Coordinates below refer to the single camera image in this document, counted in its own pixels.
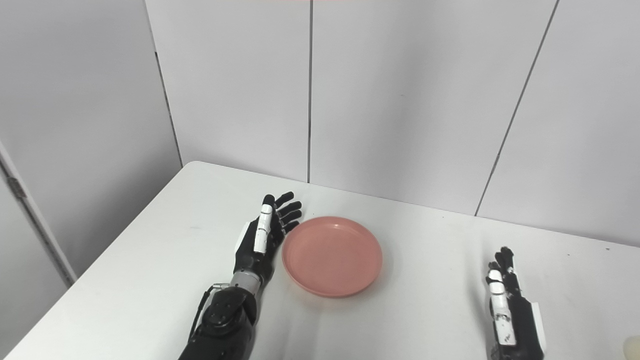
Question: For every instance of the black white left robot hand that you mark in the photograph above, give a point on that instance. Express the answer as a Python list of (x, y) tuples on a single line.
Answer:
[(252, 257)]

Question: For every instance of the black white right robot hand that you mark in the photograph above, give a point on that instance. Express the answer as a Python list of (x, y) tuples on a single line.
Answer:
[(520, 320)]

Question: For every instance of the pink round plate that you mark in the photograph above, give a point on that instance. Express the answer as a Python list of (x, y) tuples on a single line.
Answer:
[(332, 257)]

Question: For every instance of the cream steamed bun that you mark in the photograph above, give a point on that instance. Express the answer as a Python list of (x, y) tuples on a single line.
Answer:
[(632, 349)]

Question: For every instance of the metal door hinge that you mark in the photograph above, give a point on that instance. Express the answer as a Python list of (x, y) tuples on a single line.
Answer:
[(16, 187)]

